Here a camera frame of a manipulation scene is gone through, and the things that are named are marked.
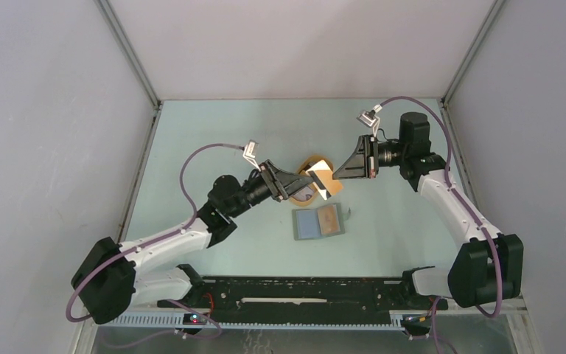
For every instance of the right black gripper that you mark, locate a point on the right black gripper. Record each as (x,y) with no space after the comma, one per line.
(362,163)

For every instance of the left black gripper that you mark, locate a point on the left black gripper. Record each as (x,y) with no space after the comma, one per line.
(292,183)

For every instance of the orange credit card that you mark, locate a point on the orange credit card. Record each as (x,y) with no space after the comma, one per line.
(328,220)

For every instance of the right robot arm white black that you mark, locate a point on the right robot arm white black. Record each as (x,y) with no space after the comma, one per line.
(488,265)

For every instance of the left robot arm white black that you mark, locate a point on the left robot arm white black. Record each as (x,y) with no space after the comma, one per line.
(116,276)

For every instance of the stack of cards in tray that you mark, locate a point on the stack of cards in tray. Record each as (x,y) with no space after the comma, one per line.
(305,194)

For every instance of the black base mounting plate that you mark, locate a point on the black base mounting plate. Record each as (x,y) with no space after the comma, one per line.
(306,300)

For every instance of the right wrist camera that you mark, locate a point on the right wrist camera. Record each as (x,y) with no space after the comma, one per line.
(370,120)

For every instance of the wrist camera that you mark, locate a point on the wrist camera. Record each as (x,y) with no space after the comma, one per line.
(370,120)
(248,153)

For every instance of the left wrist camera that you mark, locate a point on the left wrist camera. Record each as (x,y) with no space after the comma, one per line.
(248,153)

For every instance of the aluminium frame rail front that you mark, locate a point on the aluminium frame rail front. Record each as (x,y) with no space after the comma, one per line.
(164,315)

